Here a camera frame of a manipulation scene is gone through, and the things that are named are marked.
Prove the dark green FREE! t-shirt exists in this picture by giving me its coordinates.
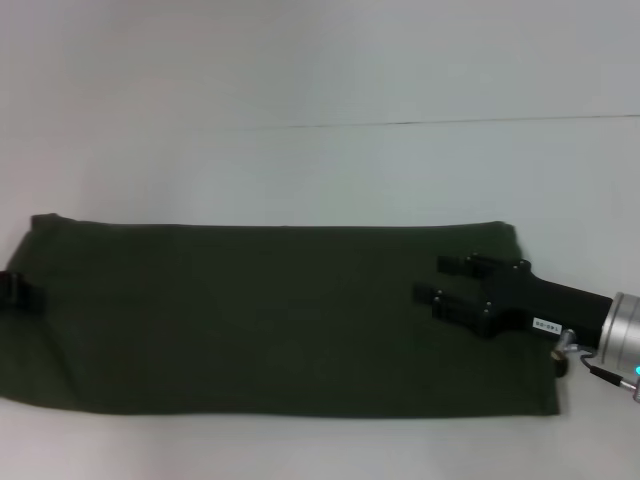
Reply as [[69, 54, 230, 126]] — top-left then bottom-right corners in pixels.
[[0, 213, 572, 418]]

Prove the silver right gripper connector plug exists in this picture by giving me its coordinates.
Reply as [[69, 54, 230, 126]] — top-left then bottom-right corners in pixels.
[[549, 328, 578, 377]]

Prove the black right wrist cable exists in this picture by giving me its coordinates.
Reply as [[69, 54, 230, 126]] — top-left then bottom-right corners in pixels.
[[573, 348, 640, 392]]

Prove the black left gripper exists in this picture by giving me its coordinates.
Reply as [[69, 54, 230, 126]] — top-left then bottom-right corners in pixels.
[[0, 271, 48, 315]]

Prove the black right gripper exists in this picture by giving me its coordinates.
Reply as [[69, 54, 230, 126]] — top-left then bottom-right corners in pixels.
[[411, 253, 615, 350]]

